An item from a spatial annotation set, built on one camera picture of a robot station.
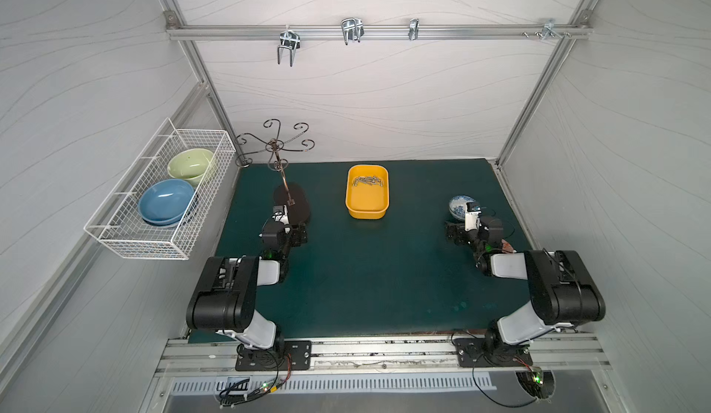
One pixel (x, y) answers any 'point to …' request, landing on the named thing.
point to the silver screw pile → (367, 180)
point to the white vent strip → (338, 382)
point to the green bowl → (191, 165)
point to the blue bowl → (164, 203)
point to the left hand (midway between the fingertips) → (289, 223)
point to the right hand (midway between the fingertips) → (461, 218)
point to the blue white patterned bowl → (457, 206)
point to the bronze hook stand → (291, 194)
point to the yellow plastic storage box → (367, 191)
